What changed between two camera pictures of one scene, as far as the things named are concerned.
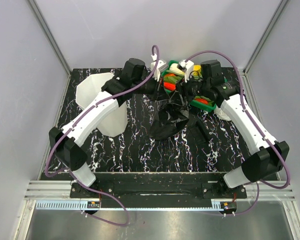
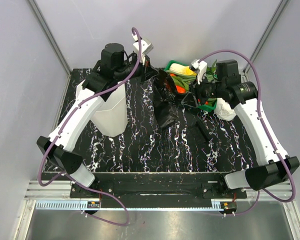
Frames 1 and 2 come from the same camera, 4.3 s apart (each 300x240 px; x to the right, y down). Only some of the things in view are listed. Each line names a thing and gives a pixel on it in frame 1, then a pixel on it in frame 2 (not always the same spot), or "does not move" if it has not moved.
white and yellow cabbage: (197, 69) does not move
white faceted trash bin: (90, 86) does not move
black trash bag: (170, 117) → (167, 101)
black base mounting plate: (157, 190) does not move
